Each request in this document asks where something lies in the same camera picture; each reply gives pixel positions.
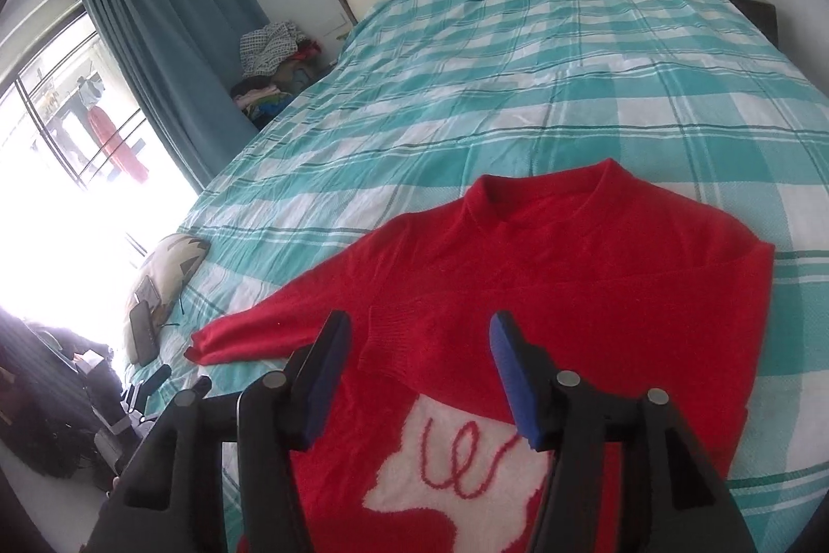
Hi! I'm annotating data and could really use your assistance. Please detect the pile of clothes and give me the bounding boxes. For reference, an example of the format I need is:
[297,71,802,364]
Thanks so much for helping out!
[231,21,323,131]

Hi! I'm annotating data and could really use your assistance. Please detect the blue curtain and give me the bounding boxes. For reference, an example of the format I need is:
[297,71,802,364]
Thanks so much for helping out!
[81,0,268,192]

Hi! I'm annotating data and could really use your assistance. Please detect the black smartphone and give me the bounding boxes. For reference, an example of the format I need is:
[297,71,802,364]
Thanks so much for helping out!
[129,300,159,366]

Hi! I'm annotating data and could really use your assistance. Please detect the black bag on floor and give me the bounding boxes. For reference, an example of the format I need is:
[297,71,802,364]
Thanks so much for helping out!
[0,318,141,493]

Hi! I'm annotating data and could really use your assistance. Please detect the dark bedside table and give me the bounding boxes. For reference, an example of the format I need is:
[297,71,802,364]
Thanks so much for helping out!
[729,0,778,46]

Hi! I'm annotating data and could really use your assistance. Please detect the patterned beige cushion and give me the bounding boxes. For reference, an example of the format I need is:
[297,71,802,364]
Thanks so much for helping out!
[125,233,211,365]

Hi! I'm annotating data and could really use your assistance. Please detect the red knit sweater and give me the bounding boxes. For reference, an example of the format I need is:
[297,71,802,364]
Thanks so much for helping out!
[187,160,774,551]

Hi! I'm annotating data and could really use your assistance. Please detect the teal plaid bed sheet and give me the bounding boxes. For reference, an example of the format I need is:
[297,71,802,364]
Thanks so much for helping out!
[149,0,827,551]

